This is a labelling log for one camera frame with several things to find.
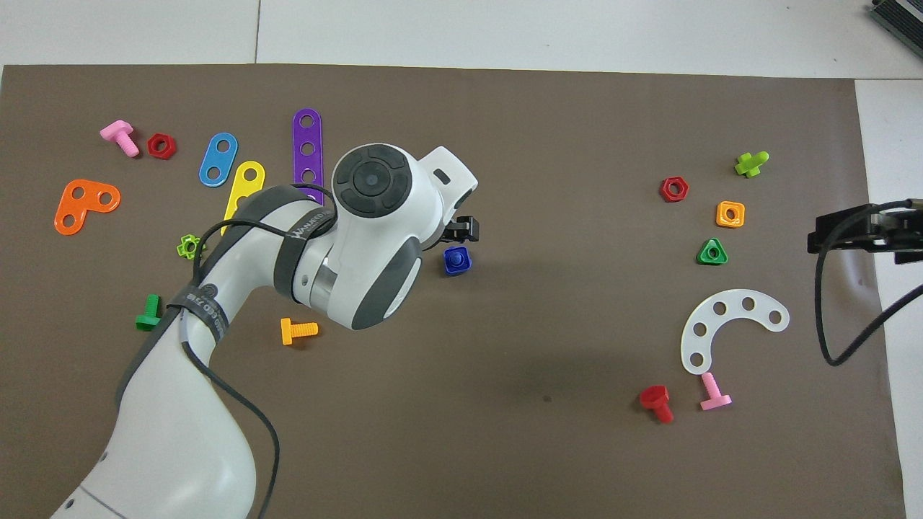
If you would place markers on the orange toy bolt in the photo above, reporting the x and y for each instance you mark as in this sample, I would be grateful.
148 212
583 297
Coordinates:
288 331

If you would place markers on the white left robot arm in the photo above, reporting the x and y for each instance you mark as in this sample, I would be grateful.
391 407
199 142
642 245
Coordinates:
180 432

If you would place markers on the dark green toy bolt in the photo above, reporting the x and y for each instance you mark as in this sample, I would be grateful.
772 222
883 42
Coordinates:
149 317

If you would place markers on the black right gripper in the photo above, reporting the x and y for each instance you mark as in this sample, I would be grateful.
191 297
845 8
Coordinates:
907 238

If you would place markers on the orange three-hole corner plate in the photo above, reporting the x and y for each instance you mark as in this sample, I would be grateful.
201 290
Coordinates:
86 205

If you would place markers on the purple four-hole strip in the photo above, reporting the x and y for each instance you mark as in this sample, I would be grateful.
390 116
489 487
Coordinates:
307 137

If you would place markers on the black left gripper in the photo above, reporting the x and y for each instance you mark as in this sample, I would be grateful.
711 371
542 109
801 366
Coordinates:
467 229

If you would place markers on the brown table mat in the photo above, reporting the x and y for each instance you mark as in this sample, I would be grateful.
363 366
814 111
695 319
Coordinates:
505 396

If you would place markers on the lime green toy bolt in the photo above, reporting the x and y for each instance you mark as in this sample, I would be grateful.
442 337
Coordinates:
750 166

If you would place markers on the yellow three-hole strip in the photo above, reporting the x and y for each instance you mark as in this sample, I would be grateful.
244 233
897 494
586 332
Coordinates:
246 187

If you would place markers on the blue two-hole strip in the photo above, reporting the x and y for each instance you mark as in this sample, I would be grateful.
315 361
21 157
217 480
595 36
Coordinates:
218 160

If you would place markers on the black ribbed device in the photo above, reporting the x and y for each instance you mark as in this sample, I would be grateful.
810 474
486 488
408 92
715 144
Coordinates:
901 18

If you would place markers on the orange square toy nut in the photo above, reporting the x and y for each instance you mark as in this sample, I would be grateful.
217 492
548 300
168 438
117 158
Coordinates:
720 214

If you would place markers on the lime green flower nut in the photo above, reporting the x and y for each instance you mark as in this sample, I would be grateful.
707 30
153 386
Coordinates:
183 252

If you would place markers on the red toy bolt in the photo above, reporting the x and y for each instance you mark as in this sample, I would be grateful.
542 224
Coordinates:
654 396

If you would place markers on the blue toy screw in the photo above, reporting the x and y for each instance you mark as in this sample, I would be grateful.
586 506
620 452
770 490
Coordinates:
457 258

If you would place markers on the white curved five-hole plate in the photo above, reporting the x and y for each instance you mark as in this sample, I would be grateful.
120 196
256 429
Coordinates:
707 318

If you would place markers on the blue square toy nut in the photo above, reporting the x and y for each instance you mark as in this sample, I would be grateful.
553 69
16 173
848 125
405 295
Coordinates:
447 268

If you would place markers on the pink toy bolt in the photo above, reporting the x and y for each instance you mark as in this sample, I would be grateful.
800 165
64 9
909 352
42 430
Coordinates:
117 132
710 386

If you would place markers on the green triangle toy nut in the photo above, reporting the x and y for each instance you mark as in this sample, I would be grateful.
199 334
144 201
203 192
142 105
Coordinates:
703 258

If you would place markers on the red hexagon toy nut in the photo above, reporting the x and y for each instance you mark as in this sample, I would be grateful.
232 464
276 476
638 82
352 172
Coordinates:
664 189
151 146

